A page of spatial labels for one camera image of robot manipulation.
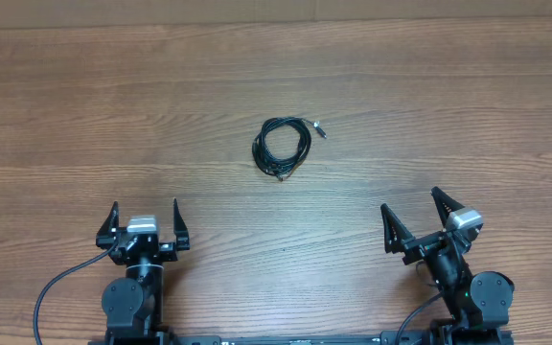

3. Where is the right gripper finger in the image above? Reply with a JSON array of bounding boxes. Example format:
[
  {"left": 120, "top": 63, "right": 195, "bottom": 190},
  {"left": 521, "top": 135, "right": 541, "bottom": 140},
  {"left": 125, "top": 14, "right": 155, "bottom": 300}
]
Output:
[
  {"left": 380, "top": 203, "right": 415, "bottom": 254},
  {"left": 431, "top": 186, "right": 465, "bottom": 228}
]

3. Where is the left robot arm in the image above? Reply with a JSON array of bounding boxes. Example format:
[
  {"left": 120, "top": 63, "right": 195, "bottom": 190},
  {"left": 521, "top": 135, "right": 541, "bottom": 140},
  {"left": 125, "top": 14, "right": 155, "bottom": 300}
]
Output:
[{"left": 96, "top": 200, "right": 191, "bottom": 344}]

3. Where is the black cable bundle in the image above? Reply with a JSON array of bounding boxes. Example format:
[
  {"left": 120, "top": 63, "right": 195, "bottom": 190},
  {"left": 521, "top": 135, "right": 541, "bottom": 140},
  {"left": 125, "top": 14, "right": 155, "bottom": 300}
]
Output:
[{"left": 251, "top": 116, "right": 329, "bottom": 182}]

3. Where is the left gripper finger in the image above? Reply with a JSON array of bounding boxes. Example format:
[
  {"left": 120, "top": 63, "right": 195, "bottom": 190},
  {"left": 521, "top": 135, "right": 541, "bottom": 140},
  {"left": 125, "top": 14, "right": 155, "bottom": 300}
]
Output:
[
  {"left": 97, "top": 201, "right": 119, "bottom": 236},
  {"left": 172, "top": 198, "right": 190, "bottom": 242}
]

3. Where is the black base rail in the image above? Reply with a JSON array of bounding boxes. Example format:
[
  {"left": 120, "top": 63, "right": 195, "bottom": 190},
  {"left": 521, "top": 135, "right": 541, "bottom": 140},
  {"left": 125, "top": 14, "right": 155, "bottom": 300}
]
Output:
[{"left": 88, "top": 331, "right": 515, "bottom": 345}]

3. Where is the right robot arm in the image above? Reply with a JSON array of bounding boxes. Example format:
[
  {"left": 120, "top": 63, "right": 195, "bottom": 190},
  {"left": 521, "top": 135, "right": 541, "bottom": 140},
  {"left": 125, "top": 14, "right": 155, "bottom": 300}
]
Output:
[{"left": 380, "top": 186, "right": 515, "bottom": 344}]

